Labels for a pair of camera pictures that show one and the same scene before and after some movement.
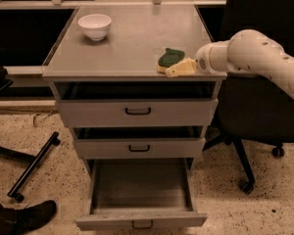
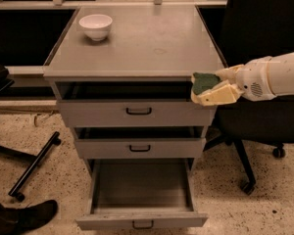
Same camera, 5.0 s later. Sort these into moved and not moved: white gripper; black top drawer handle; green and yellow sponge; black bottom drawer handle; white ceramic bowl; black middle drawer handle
Moved: green and yellow sponge; white gripper
Not moved: black bottom drawer handle; white ceramic bowl; black middle drawer handle; black top drawer handle
